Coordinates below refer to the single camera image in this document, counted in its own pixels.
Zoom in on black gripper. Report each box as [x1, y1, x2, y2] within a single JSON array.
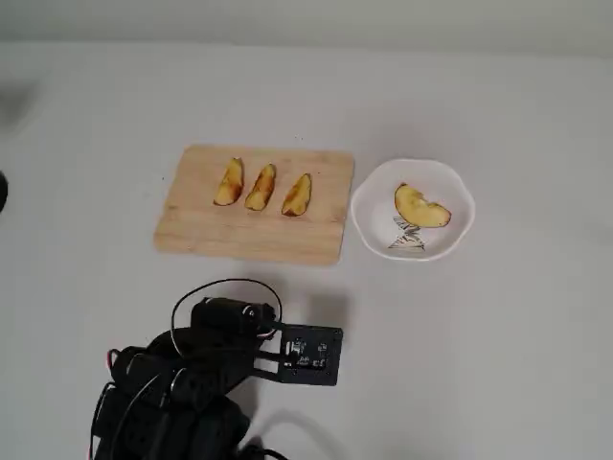
[[156, 295, 281, 398]]

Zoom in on yellow apple slice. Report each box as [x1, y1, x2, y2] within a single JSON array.
[[213, 156, 245, 208], [394, 182, 453, 230], [281, 172, 313, 218], [244, 163, 278, 213]]

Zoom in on wooden cutting board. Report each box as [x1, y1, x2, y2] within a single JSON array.
[[152, 144, 355, 266]]

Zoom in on white ceramic bowl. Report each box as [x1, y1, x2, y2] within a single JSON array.
[[350, 158, 477, 263]]

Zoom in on black camera cable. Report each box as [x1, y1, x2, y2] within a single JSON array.
[[170, 278, 284, 359]]

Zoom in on black wrist camera board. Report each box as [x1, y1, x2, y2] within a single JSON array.
[[251, 322, 345, 387]]

